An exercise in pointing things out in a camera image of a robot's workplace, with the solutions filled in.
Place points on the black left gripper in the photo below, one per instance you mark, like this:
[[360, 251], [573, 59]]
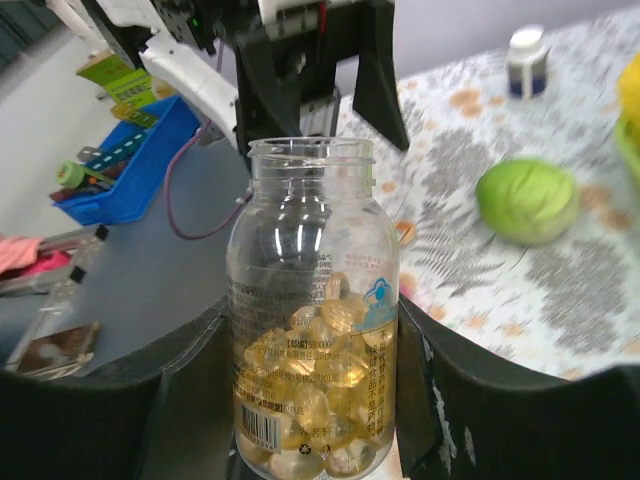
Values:
[[287, 54]]

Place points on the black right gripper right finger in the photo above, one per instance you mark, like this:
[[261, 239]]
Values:
[[465, 413]]

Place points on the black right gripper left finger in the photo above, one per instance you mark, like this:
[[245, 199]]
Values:
[[162, 412]]

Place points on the clear pill bottle yellow capsules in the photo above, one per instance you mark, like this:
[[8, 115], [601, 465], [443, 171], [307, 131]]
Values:
[[313, 289]]

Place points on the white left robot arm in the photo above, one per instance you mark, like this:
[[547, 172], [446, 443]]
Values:
[[174, 41]]

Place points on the small white blue pill bottle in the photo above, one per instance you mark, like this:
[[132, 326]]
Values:
[[527, 62]]

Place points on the floral patterned tablecloth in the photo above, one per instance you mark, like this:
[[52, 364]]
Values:
[[569, 307]]

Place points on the blue plastic storage bin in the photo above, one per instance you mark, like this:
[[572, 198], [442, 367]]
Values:
[[137, 185]]

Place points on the round green cabbage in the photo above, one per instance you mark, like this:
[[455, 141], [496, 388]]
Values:
[[528, 201]]

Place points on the green tape roll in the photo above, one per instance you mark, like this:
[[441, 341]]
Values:
[[74, 175]]

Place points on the yellow napa cabbage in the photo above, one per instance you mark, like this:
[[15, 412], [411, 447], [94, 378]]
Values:
[[628, 90]]

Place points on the lime green plastic basket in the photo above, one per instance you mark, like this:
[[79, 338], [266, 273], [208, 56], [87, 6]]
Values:
[[627, 149]]

